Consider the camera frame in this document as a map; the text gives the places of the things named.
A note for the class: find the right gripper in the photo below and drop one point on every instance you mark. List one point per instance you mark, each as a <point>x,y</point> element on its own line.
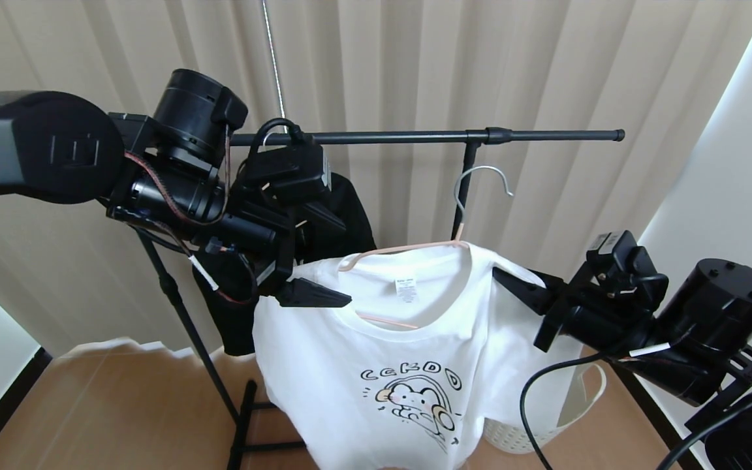
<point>604,326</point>

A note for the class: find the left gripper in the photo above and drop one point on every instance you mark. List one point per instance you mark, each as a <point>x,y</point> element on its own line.
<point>180,199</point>

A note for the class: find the pink clothes hanger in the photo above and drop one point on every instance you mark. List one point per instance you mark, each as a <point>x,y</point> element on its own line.
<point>415,245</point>

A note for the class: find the black garment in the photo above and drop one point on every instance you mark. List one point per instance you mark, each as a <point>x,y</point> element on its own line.
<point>232,326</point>

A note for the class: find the white garment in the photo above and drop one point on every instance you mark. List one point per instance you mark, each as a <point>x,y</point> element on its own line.
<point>350,365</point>

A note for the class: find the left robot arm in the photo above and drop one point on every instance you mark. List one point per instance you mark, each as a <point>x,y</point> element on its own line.
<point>43,150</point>

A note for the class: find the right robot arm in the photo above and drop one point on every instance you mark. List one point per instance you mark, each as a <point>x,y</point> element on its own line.
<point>722,307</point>

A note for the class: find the white laundry basket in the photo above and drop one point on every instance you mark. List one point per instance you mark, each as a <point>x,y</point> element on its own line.
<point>513,438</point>

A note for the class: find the black clothes rack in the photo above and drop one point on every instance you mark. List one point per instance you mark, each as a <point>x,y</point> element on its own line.
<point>415,137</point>

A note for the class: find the beige curtain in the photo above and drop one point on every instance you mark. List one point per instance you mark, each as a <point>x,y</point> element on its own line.
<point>546,65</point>

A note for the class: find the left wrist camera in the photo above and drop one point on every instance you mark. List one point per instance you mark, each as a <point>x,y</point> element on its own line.
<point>284,170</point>

